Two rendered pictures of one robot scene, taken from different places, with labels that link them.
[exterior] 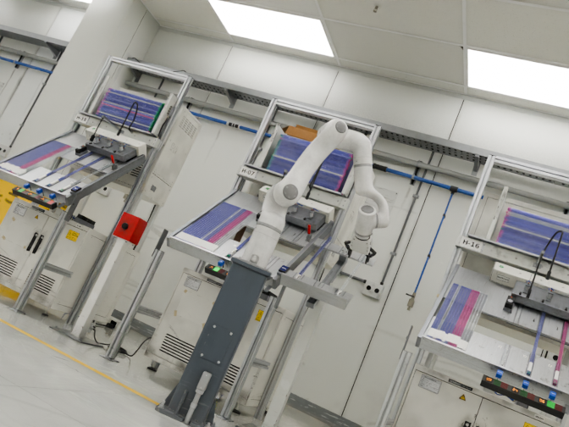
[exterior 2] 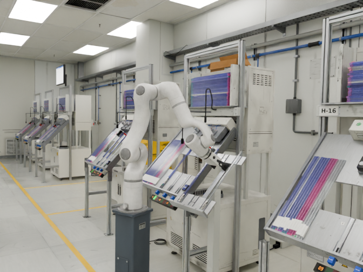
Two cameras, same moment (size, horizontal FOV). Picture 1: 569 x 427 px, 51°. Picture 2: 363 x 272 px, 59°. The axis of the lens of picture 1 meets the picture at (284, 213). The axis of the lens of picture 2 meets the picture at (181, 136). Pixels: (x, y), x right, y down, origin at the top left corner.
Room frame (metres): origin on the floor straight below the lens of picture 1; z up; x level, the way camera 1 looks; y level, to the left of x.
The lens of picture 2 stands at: (1.10, -1.30, 1.28)
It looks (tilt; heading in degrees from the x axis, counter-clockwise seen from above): 3 degrees down; 32
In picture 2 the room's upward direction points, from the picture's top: 1 degrees clockwise
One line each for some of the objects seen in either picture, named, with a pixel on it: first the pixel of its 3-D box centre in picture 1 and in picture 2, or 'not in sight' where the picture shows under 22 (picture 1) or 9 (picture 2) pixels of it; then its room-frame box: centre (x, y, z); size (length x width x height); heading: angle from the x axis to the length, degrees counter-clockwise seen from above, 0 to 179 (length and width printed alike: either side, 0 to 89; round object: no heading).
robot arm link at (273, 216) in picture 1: (277, 206); (135, 161); (2.68, 0.04, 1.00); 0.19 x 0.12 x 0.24; 13
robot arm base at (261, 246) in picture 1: (260, 248); (133, 194); (2.65, 0.04, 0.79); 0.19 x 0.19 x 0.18
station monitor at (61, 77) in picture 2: not in sight; (62, 76); (5.42, 4.37, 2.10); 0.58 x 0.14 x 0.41; 67
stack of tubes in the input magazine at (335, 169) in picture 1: (311, 164); (213, 90); (3.61, -0.03, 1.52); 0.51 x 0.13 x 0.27; 67
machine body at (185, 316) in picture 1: (231, 344); (216, 224); (3.74, -0.02, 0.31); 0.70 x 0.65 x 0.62; 67
